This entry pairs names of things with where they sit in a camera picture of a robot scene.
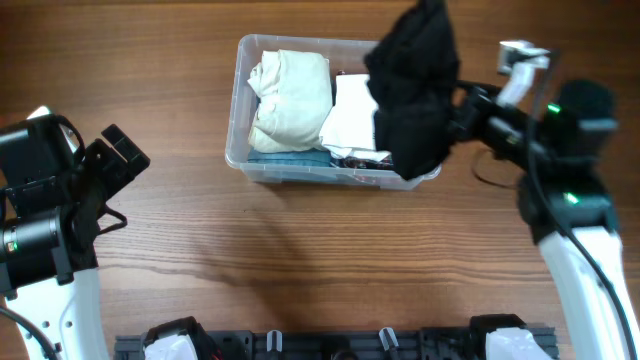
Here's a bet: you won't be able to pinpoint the black garment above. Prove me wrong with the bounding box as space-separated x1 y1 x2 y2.
364 0 460 180

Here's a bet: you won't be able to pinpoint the white printed t-shirt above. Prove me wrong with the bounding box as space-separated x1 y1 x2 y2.
318 73 392 162

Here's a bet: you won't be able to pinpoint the red plaid shirt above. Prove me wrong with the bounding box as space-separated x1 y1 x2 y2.
331 69 396 171

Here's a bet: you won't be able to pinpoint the blue denim jeans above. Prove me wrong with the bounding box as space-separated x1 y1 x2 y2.
247 149 331 167

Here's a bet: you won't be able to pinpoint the cream cloth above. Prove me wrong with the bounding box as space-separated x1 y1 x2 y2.
247 49 333 153

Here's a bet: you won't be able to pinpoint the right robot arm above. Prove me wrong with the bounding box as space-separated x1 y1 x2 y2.
451 79 639 359

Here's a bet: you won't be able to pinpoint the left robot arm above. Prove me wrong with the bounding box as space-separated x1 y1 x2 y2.
1 114 150 359

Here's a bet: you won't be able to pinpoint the clear plastic storage container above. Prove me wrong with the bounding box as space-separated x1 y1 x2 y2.
225 34 441 191

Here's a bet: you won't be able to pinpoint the right camera cable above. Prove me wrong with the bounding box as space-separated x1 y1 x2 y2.
469 49 639 360

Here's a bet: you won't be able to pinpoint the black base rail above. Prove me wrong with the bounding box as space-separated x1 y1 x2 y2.
113 327 559 360

